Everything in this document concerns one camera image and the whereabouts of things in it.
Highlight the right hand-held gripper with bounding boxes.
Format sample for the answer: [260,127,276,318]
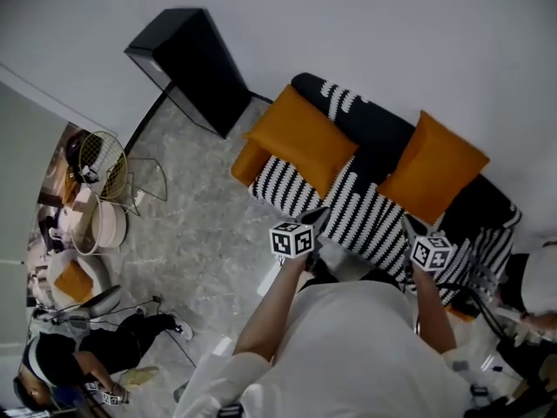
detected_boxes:
[402,213,453,278]

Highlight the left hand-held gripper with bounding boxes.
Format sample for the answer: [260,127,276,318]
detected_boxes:
[268,206,332,272]

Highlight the person's left forearm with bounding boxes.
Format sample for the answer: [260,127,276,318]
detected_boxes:
[232,254,310,368]

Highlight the person's right forearm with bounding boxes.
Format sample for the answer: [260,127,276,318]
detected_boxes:
[413,267,458,357]

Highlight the black white patterned sofa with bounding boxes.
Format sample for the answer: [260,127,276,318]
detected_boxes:
[230,71,523,321]

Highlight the person's white shirt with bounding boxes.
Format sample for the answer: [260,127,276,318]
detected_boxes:
[173,279,484,418]

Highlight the black cabinet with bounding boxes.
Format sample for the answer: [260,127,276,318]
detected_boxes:
[124,8,252,139]

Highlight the round white coffee table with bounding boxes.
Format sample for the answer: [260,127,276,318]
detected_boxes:
[71,198,130,256]

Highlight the round white armchair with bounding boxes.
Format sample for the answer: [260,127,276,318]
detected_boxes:
[45,250,111,309]

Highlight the beige bag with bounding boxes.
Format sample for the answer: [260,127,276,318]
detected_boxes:
[124,366,160,388]

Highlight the black cable bundle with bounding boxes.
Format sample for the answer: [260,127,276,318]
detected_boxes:
[434,283,523,347]

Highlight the black power cable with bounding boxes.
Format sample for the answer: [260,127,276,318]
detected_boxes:
[151,294,197,367]

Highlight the yellow wire chair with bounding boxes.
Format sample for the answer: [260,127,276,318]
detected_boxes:
[64,129,169,218]

